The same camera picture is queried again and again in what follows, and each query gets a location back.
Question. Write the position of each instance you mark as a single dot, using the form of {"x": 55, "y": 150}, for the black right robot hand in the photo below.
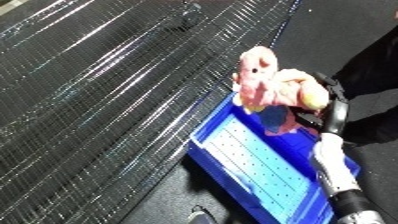
{"x": 336, "y": 115}

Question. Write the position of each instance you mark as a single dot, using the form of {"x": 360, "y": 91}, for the pink soft toy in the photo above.
{"x": 266, "y": 83}

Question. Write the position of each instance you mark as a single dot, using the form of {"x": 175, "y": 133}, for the pale right robot arm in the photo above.
{"x": 334, "y": 166}

